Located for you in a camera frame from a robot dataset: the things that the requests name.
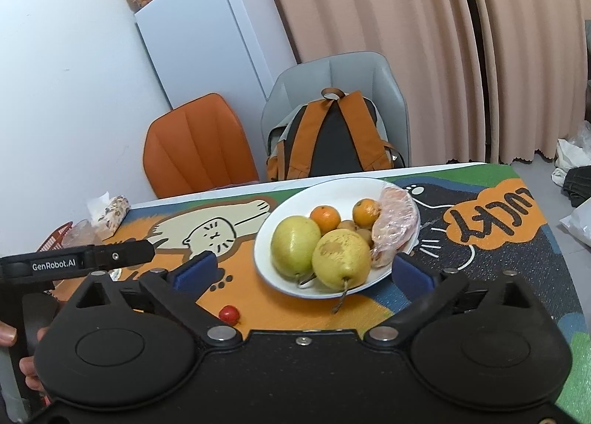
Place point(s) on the red plastic basket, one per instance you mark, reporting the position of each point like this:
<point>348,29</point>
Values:
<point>53,239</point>

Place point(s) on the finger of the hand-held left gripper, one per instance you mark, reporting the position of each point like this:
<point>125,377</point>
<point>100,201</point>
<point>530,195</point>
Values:
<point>122,254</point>

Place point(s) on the short clear ribbed glass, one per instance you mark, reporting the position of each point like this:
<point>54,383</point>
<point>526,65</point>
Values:
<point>82,232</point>

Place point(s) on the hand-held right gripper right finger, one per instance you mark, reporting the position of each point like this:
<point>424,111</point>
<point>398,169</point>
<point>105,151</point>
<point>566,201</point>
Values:
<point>412,274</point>

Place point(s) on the orange tangerine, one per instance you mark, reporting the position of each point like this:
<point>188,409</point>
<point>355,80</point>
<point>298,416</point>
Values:
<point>366,213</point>
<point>325,218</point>

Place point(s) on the yellow pear with brown patch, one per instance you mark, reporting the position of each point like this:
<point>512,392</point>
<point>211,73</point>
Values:
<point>341,262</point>

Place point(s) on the small red fruit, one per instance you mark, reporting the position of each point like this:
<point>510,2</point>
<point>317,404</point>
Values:
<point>229,314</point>

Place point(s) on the white refrigerator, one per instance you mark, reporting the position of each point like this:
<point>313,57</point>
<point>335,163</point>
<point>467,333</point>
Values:
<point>207,36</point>

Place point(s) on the smooth yellow-green pear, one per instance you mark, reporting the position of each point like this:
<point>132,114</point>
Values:
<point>293,246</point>

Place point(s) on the orange and black backpack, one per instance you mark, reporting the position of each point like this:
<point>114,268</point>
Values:
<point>332,137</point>

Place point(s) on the small plastic-wrapped pomelo piece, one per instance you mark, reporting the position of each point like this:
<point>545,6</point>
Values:
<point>384,254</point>

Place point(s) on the dark cloth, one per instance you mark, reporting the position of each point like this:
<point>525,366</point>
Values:
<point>579,186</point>

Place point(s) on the brown longan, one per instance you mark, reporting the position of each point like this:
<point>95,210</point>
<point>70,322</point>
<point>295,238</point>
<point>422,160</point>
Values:
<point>363,235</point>
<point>346,225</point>

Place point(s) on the beige curtain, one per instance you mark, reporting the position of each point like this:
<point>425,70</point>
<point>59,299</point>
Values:
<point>369,3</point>

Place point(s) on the large plastic-wrapped pomelo piece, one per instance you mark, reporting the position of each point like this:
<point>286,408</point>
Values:
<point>399,211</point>

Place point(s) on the orange chair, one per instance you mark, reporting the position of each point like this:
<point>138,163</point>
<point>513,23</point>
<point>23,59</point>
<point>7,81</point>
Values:
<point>198,146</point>

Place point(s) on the white plate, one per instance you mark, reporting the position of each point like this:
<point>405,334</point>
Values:
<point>277,220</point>

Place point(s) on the person's left hand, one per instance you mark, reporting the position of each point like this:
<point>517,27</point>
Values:
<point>32,366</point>

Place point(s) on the patterned tissue pack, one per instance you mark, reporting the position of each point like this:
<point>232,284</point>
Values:
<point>110,216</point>

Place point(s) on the white plastic bag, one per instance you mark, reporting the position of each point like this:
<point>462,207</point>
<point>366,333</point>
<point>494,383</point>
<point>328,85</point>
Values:
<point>579,225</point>
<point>575,151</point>

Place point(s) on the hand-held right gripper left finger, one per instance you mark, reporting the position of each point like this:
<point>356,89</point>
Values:
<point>196,270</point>

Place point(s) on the grey chair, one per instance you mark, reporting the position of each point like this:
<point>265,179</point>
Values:
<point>360,73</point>

